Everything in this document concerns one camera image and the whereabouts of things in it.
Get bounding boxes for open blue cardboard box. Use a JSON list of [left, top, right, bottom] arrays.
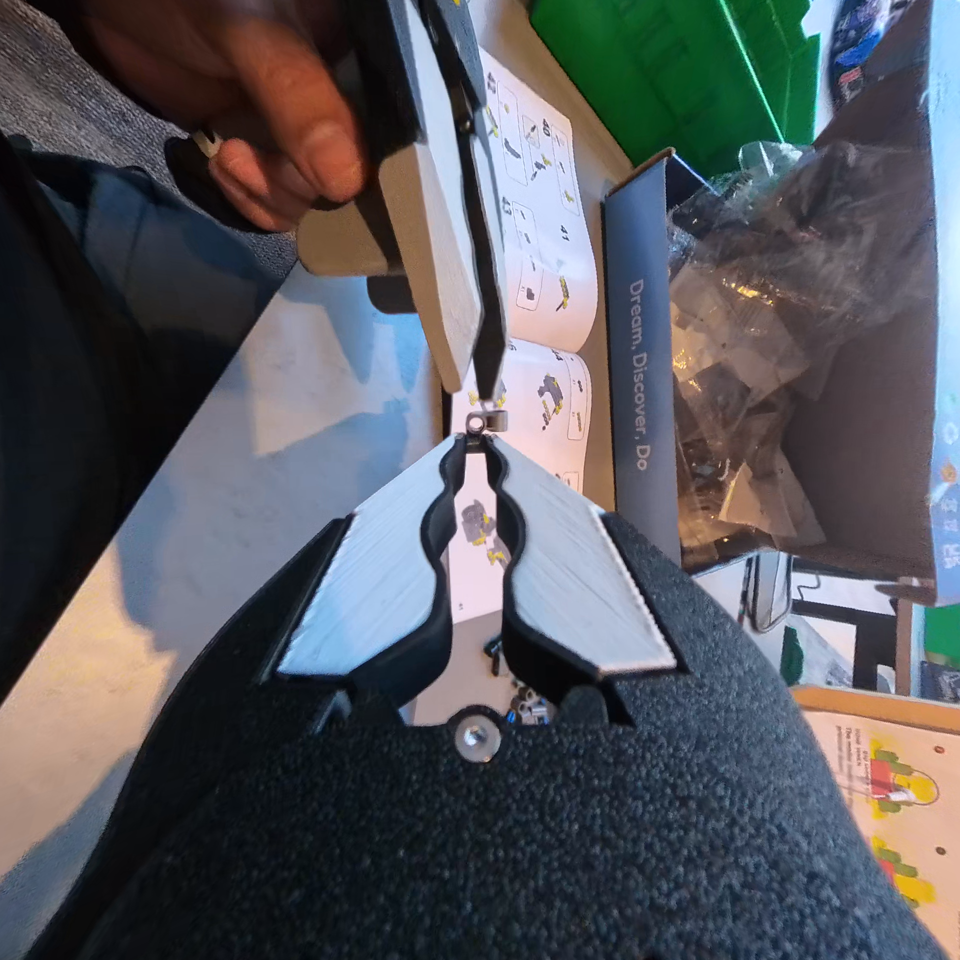
[[600, 0, 960, 609]]

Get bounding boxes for clipboard with instruction sheet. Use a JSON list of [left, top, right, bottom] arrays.
[[791, 684, 960, 960]]

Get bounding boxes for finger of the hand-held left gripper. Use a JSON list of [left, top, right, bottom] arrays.
[[377, 0, 483, 394], [463, 112, 510, 400]]

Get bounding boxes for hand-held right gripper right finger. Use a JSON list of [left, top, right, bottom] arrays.
[[482, 433, 680, 681]]

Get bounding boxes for instruction booklet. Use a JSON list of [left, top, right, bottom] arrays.
[[442, 45, 601, 624]]

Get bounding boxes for person's blue trouser leg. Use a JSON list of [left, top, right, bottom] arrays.
[[37, 157, 301, 451]]

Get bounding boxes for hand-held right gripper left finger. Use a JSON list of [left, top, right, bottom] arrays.
[[277, 433, 469, 682]]

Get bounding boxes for clear plastic bags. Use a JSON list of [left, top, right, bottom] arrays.
[[667, 138, 939, 556]]

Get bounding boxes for person's left hand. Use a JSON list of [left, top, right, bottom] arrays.
[[82, 0, 370, 234]]

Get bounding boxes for green plastic bin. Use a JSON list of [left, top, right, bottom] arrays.
[[528, 0, 822, 177]]

